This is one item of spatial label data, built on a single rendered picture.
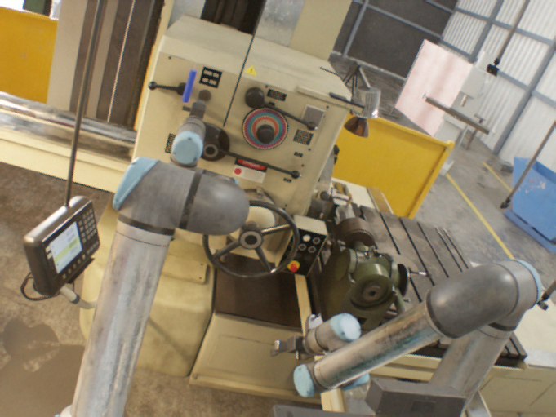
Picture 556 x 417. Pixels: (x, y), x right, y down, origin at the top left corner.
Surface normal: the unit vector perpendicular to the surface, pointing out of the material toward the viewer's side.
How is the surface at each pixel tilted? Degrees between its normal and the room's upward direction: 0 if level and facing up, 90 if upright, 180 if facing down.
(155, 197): 64
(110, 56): 90
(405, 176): 90
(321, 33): 90
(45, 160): 90
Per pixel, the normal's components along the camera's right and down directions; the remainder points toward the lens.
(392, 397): 0.22, 0.06
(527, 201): -0.79, 0.02
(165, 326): 0.06, 0.51
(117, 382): 0.62, 0.19
